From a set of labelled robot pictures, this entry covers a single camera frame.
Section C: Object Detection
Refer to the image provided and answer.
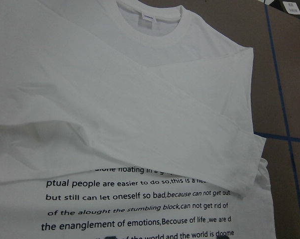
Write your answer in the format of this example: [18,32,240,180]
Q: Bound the white long-sleeve printed shirt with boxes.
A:
[0,0,276,239]

